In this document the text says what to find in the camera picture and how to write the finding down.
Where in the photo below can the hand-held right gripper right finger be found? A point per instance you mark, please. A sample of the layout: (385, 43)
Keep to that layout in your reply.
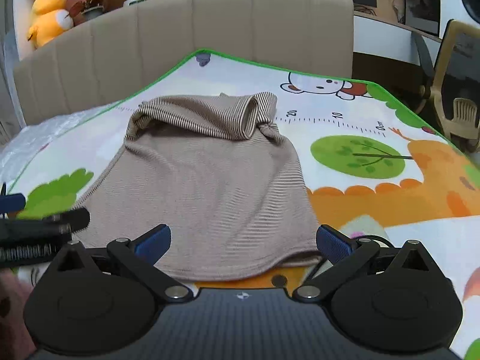
(333, 242)

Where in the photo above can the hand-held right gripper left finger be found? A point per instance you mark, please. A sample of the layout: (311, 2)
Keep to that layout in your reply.
(153, 243)

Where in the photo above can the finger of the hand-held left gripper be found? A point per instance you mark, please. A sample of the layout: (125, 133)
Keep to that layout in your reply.
(56, 220)
(13, 199)

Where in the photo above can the beige striped garment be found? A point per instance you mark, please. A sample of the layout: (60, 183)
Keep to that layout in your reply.
(210, 187)

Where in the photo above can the pink cloth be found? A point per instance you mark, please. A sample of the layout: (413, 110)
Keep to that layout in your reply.
(11, 307)

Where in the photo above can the clear plastic sheet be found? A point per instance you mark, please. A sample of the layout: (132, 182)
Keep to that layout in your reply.
(45, 138)

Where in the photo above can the cartoon print play mat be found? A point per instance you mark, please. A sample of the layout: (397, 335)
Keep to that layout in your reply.
(232, 78)

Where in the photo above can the yellow plush duck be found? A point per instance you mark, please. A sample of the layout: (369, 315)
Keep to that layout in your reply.
(47, 18)

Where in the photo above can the beige padded headboard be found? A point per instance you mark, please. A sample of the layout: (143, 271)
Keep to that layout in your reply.
(168, 37)

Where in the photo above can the beige mesh office chair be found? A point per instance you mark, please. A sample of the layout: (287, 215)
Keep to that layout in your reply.
(461, 67)

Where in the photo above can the white desk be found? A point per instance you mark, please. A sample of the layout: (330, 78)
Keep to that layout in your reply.
(382, 30)

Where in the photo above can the black picture frame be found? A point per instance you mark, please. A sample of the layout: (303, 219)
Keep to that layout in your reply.
(422, 5)

